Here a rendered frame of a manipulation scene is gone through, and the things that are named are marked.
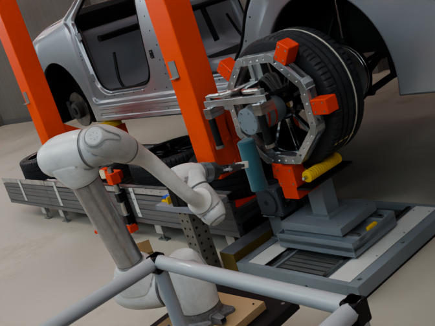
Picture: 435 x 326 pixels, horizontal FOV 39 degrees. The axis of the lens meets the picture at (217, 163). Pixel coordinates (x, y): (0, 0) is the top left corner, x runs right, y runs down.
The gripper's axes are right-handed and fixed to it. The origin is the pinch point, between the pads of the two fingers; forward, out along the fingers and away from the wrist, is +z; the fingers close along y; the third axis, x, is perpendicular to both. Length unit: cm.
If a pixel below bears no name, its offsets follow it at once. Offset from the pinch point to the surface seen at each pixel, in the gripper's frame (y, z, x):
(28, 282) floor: 205, -9, 75
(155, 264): -94, -124, 4
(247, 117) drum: 3.9, 11.1, -20.7
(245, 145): 13.9, 18.4, -7.5
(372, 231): -25, 60, 41
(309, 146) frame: -15.9, 28.9, -4.4
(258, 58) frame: 0, 19, -47
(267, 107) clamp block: -13.9, 4.7, -24.0
